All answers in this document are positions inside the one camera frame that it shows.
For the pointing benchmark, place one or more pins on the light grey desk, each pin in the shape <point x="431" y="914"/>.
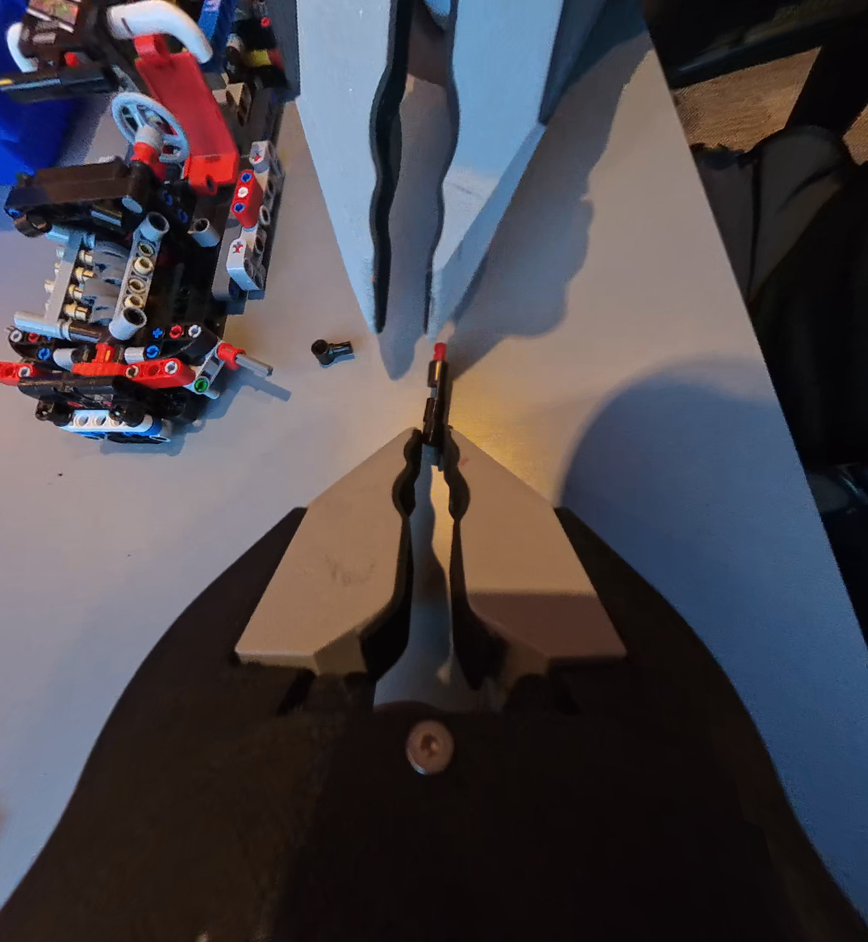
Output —
<point x="147" y="589"/>

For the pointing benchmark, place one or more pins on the black office chair base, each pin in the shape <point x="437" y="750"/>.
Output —
<point x="820" y="88"/>

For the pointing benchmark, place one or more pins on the small black toy connector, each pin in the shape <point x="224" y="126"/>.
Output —
<point x="331" y="352"/>

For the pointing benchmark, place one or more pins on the blue plastic storage box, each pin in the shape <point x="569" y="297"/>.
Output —
<point x="7" y="110"/>

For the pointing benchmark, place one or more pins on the black toy assembly red pin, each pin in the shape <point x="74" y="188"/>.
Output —
<point x="437" y="397"/>

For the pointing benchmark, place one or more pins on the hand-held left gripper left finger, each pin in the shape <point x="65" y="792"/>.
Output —
<point x="338" y="574"/>

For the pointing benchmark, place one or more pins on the toy brick vehicle model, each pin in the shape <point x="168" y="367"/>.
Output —
<point x="110" y="294"/>

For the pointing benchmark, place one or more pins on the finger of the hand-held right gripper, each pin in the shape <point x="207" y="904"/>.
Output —
<point x="500" y="96"/>
<point x="338" y="110"/>

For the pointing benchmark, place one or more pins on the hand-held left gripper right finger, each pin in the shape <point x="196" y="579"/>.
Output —
<point x="529" y="559"/>

